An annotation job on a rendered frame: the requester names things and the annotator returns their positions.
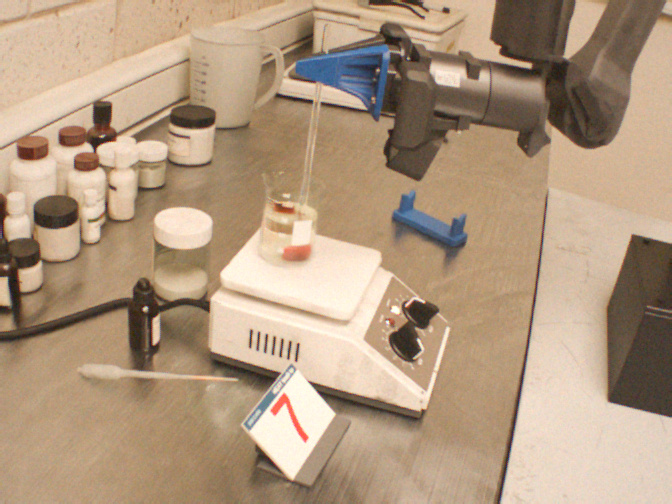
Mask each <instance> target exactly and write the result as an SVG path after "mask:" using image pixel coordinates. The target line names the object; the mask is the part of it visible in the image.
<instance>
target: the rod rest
mask: <svg viewBox="0 0 672 504"><path fill-rule="evenodd" d="M415 196H416V191H414V190H412V191H410V193H409V194H408V195H406V194H402V195H401V201H400V206H399V208H398V209H396V210H394V211H393V215H392V218H393V219H395V220H398V221H400V222H402V223H404V224H406V225H408V226H410V227H412V228H414V229H416V230H418V231H420V232H422V233H424V234H427V235H429V236H431V237H433V238H435V239H437V240H439V241H441V242H443V243H445V244H447V245H449V246H451V247H456V246H458V245H460V244H462V243H464V242H466V241H467V237H468V234H467V233H465V232H463V230H464V226H465V221H466V217H467V214H464V213H463V214H461V216H460V217H459V219H458V218H456V217H454V218H453V220H452V225H448V224H446V223H444V222H442V221H440V220H438V219H436V218H434V217H432V216H429V215H427V214H425V213H423V212H421V211H419V210H417V209H414V208H413V206H414V201H415Z"/></svg>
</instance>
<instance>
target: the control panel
mask: <svg viewBox="0 0 672 504"><path fill-rule="evenodd" d="M414 296H416V295H415V294H414V293H413V292H411V291H410V290H409V289H408V288H407V287H406V286H404V285H403V284H402V283H401V282H400V281H399V280H397V279H396V278H395V277H394V276H392V277H391V279H390V281H389V284H388V286H387V288H386V290H385V292H384V294H383V297H382V299H381V301H380V303H379V305H378V307H377V310H376V312H375V314H374V316H373V318H372V320H371V322H370V325H369V327H368V329H367V331H366V333H365V335H364V339H363V340H364V341H365V342H366V343H367V344H369V345H370V346H371V347H372V348H373V349H375V350H376V351H377V352H378V353H379V354H381V355H382V356H383V357H384V358H385V359H387V360H388V361H389V362H390V363H391V364H393V365H394V366H395V367H396V368H397V369H399V370H400V371H401V372H402V373H404V374H405V375H406V376H407V377H408V378H410V379H411V380H412V381H413V382H414V383H416V384H417V385H418V386H419V387H421V388H422V389H423V390H424V391H426V392H427V391H428V388H429V385H430V382H431V378H432V375H433V372H434V369H435V365H436V362H437V359H438V355H439V352H440V349H441V345H442V342H443V338H444V335H445V332H446V328H447V324H448V323H447V322H446V321H445V320H444V319H442V318H441V317H440V316H439V315H438V314H436V315H435V316H434V317H433V318H432V319H431V320H430V324H429V326H428V327H427V328H426V329H420V328H417V327H415V329H416V331H417V333H418V335H419V337H420V339H421V342H422V344H423V346H424V349H425V350H424V352H423V353H422V354H421V355H419V357H418V359H417V360H416V361H414V362H406V361H404V360H402V359H401V358H400V357H398V356H397V355H396V354H395V352H394V351H393V350H392V348H391V346H390V343H389V335H390V334H391V333H392V332H393V331H398V329H399V328H400V327H401V326H403V325H404V324H405V323H406V322H407V321H408V319H407V318H406V317H405V315H404V313H403V311H402V304H403V302H404V301H406V300H411V299H412V298H413V297H414ZM394 306H395V307H397V308H398V309H399V314H397V313H395V312H394V311H393V309H392V307H394ZM389 317H390V318H393V319H394V321H395V324H394V325H392V324H390V323H389V322H388V318H389Z"/></svg>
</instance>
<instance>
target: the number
mask: <svg viewBox="0 0 672 504"><path fill-rule="evenodd" d="M329 411H330V410H329V409H328V408H327V407H326V406H325V404H324V403H323V402H322V401H321V400H320V399H319V397H318V396H317V395H316V394H315V393H314V392H313V390H312V389H311V388H310V387H309V386H308V385H307V383H306V382H305V381H304V380H303V379H302V378H301V376H300V375H299V374H298V373H297V372H295V374H294V375H293V376H292V378H291V379H290V380H289V382H288V383H287V384H286V385H285V387H284V388H283V389H282V391H281V392H280V393H279V395H278V396H277V397H276V398H275V400H274V401H273V402H272V404H271V405H270V406H269V408H268V409H267V410H266V411H265V413H264V414H263V415H262V417H261V418H260V419H259V421H258V422H257V423H256V424H255V426H254V427H253V428H252V430H253V432H254V433H255V434H256V435H257V436H258V437H259V438H260V439H261V441H262V442H263V443H264V444H265V445H266V446H267V447H268V448H269V449H270V450H271V452H272V453H273V454H274V455H275V456H276V457H277V458H278V459H279V460H280V461H281V463H282V464H283V465H284V466H285V467H286V468H287V469H288V470H289V471H290V470H291V469H292V467H293V466H294V464H295V463H296V461H297V460H298V458H299V457H300V455H301V454H302V452H303V451H304V449H305V448H306V446H307V445H308V443H309V442H310V440H311V439H312V437H313V436H314V434H315V433H316V431H317V430H318V428H319V427H320V425H321V424H322V422H323V421H324V419H325V418H326V416H327V414H328V413H329Z"/></svg>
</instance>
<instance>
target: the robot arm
mask: <svg viewBox="0 0 672 504"><path fill-rule="evenodd" d="M666 2H667V0H609V1H608V3H607V5H606V7H605V9H604V11H603V13H602V15H601V17H600V19H599V21H598V23H597V25H596V27H595V29H594V31H593V33H592V35H591V36H590V38H589V39H588V41H587V42H586V43H585V45H584V46H583V47H582V48H581V49H580V50H578V51H577V52H576V53H575V54H574V55H572V56H571V57H570V58H569V59H566V58H564V57H563V56H564V54H565V48H566V43H567V37H568V32H569V26H570V22H571V19H572V16H573V14H574V10H575V4H576V0H496V2H495V8H494V14H493V20H492V26H491V32H490V38H489V39H490V40H491V41H493V42H494V44H495V45H498V46H501V48H500V49H499V55H501V56H503V57H506V58H509V59H513V60H516V61H521V62H525V63H530V64H532V67H531V69H530V68H525V67H520V66H515V65H510V64H505V63H499V62H494V61H489V60H484V59H478V58H474V57H473V55H472V54H471V53H470V52H466V51H460V50H459V52H458V55H455V54H450V53H444V52H438V51H432V50H427V49H426V47H425V46H424V44H419V43H412V41H411V39H410V37H409V36H408V34H407V33H406V32H405V30H404V29H403V28H402V27H401V25H397V24H390V23H385V24H383V25H381V27H380V32H379V34H378V35H376V36H375V37H371V38H368V39H364V40H361V41H357V42H354V43H351V44H348V45H344V46H340V47H337V48H333V49H329V50H328V54H327V55H322V56H320V52H318V53H315V54H311V55H307V56H304V57H300V58H298V59H297V60H296V67H295V73H296V74H298V75H300V76H303V77H306V78H308V79H311V80H314V81H316V82H319V83H322V84H324V85H327V86H330V87H332V88H335V89H337V90H340V91H342V92H345V93H347V94H350V95H352V96H354V97H357V98H358V99H360V100H361V102H362V103H363V104H364V106H365V107H366V108H367V110H368V111H369V112H370V114H371V115H372V118H373V119H374V120H375V121H376V122H379V118H380V113H384V114H392V115H395V118H394V127H393V129H388V134H389V137H388V139H387V141H386V143H385V146H384V149H383V154H384V155H385V156H386V160H387V162H386V164H385V165H386V167H387V168H389V169H391V170H393V171H396V172H398V173H400V174H402V175H405V176H407V177H409V178H411V179H413V180H416V181H418V182H419V181H421V180H422V178H423V177H424V175H425V174H426V172H427V170H428V168H429V167H430V165H431V163H432V162H433V160H434V158H435V156H436V155H437V153H438V151H439V149H440V148H441V146H442V143H443V140H444V138H445V136H446V134H447V132H448V130H456V131H455V132H456V133H462V131H463V130H469V127H470V124H475V125H481V126H487V127H493V128H499V129H505V130H511V131H517V132H519V134H518V137H517V145H518V147H519V148H520V149H521V150H522V151H523V152H524V153H525V154H526V155H527V157H529V158H532V157H534V156H535V155H536V154H537V153H538V152H539V151H540V150H541V149H542V148H543V147H544V146H546V145H548V144H550V143H551V139H550V138H549V137H548V135H547V134H546V131H545V125H546V120H548V122H549V123H550V124H551V125H552V126H553V127H554V128H556V129H557V130H558V131H559V132H560V133H562V134H563V135H564V136H565V137H567V138H568V139H569V140H570V141H572V142H573V143H574V144H575V145H576V146H578V147H581V148H584V149H596V148H599V147H602V146H607V145H608V144H609V143H611V142H612V141H613V139H614V138H615V137H616V135H617V134H618V132H619V129H620V127H621V124H622V121H623V118H624V115H625V113H626V110H627V107H628V104H629V101H630V93H631V76H632V73H633V70H634V67H635V64H636V61H637V59H638V57H639V55H640V53H641V52H642V50H643V48H644V46H645V44H646V42H647V40H648V38H649V36H650V34H651V32H652V30H653V28H654V26H655V24H656V22H657V20H658V18H659V16H660V14H661V12H662V10H663V8H664V6H665V4H666ZM411 45H412V47H411ZM410 51H411V53H410Z"/></svg>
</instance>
